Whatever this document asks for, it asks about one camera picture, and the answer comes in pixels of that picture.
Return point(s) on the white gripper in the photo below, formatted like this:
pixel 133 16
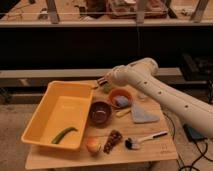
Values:
pixel 115 76

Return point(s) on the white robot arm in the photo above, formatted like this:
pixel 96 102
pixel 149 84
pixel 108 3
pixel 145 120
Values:
pixel 140 75

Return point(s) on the yellow plastic tray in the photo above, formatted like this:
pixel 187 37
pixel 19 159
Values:
pixel 64 104

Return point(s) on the orange bowl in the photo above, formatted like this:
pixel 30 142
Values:
pixel 118 92

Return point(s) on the striped green cup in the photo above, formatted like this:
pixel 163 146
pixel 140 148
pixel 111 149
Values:
pixel 107 87

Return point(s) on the blue sponge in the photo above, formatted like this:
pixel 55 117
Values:
pixel 122 101

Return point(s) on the yellow banana piece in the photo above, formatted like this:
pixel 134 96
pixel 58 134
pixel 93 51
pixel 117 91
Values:
pixel 122 112

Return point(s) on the grey blue cloth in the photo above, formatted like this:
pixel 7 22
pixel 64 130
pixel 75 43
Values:
pixel 141 116

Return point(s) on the dark brown bowl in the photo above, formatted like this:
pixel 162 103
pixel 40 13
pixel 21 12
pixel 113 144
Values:
pixel 100 113

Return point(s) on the wooden table board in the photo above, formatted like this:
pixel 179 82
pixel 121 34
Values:
pixel 159 149

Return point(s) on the brown grape bunch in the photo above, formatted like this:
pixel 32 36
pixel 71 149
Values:
pixel 113 139

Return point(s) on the black and white brush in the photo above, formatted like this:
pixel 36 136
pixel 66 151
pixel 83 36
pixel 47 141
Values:
pixel 135 143

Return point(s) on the peach coloured fruit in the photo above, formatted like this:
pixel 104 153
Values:
pixel 93 145

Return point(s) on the green chili pepper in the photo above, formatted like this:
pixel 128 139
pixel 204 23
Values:
pixel 59 136

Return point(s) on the blue foot pedal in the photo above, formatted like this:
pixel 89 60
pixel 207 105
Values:
pixel 192 134

